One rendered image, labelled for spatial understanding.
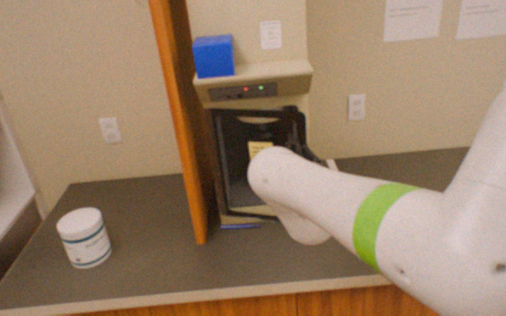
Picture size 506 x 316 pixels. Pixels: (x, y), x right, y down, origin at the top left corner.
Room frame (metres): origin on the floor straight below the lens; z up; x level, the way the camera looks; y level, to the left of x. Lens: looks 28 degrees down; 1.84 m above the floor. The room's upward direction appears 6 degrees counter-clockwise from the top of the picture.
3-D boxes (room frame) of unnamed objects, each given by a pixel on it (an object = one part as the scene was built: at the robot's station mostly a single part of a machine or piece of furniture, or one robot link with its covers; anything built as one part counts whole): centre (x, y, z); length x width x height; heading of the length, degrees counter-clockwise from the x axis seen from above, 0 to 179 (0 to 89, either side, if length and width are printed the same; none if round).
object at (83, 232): (1.08, 0.58, 1.02); 0.13 x 0.13 x 0.15
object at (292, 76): (1.11, -0.01, 1.46); 0.32 x 0.12 x 0.10; 89
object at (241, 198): (1.11, -0.01, 1.19); 0.30 x 0.01 x 0.40; 70
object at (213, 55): (1.11, 0.08, 1.56); 0.10 x 0.10 x 0.09; 89
